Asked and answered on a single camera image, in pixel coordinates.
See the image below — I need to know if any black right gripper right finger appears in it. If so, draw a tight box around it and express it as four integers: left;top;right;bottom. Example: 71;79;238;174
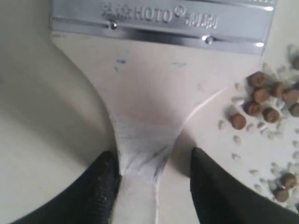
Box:
191;147;299;224

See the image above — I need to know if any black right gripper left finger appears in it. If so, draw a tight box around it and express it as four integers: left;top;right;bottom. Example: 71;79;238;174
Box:
15;151;119;224

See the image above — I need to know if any white wide paint brush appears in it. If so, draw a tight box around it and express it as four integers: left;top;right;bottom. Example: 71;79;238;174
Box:
50;0;277;224

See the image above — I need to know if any scattered brown pellets and rice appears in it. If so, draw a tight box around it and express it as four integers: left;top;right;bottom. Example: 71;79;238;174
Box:
210;44;299;211

